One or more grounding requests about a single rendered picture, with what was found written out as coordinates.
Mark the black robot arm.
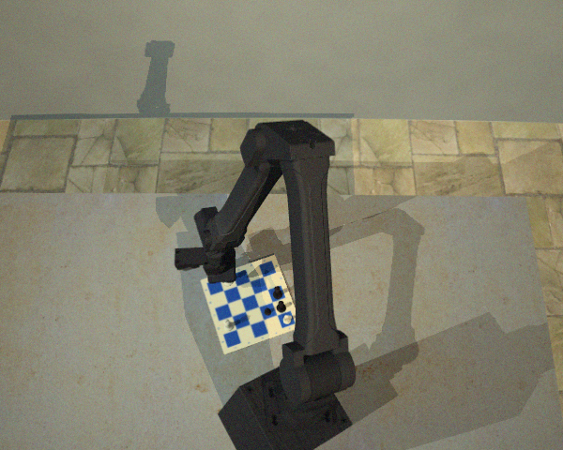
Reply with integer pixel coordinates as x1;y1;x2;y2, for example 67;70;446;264
175;120;356;432

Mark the blue and cream chessboard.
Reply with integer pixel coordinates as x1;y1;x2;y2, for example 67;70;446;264
201;255;296;355

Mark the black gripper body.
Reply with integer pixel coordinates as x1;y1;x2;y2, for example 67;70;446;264
207;248;236;284

